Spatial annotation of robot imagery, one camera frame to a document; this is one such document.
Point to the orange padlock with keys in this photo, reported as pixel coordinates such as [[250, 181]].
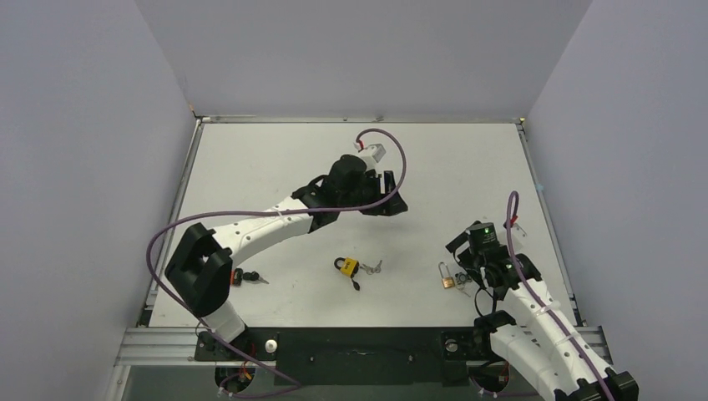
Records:
[[238, 276]]

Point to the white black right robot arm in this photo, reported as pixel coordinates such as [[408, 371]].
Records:
[[530, 333]]

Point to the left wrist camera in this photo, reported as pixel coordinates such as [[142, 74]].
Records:
[[372, 155]]

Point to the yellow padlock with keys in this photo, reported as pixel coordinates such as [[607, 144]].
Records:
[[350, 267]]

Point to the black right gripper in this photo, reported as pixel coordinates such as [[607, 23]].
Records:
[[464, 261]]

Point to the small brass padlock with keys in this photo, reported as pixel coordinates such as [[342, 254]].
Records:
[[447, 279]]

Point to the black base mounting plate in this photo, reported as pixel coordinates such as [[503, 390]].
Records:
[[369, 355]]

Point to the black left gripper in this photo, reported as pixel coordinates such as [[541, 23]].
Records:
[[374, 181]]

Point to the aluminium rail frame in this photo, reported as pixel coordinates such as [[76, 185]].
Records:
[[159, 347]]

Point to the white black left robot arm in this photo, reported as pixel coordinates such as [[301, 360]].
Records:
[[203, 265]]

